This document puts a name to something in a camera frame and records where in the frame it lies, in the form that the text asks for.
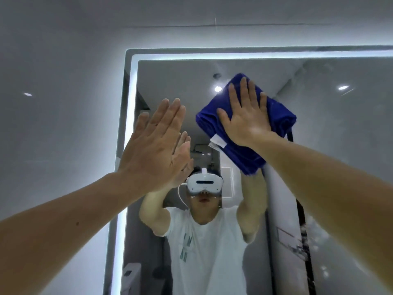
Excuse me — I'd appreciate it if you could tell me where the person's left hand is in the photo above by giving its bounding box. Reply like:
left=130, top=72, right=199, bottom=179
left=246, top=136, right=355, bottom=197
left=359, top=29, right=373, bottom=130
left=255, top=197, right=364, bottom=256
left=118, top=98, right=194, bottom=194

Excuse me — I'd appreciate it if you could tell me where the wall mirror with lit frame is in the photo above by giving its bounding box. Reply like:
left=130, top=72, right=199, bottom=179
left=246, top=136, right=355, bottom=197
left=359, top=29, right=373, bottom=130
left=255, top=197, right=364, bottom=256
left=103, top=46, right=393, bottom=295

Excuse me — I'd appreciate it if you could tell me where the person's left forearm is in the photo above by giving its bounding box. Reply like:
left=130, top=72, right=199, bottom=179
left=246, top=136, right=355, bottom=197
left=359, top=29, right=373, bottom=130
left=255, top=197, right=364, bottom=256
left=0, top=169, right=155, bottom=295

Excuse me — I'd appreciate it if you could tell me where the person's right hand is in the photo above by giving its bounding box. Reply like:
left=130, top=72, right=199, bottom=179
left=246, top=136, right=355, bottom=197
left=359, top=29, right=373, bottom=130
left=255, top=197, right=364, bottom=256
left=216, top=76, right=277, bottom=148

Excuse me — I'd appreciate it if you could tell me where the person's right forearm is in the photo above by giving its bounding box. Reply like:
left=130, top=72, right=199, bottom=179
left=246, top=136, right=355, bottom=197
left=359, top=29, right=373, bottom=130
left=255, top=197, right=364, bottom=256
left=246, top=132, right=393, bottom=295

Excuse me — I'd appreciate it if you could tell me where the blue cleaning cloth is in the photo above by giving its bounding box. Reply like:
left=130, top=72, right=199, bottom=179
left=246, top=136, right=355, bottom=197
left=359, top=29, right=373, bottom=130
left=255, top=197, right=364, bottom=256
left=195, top=73, right=297, bottom=176

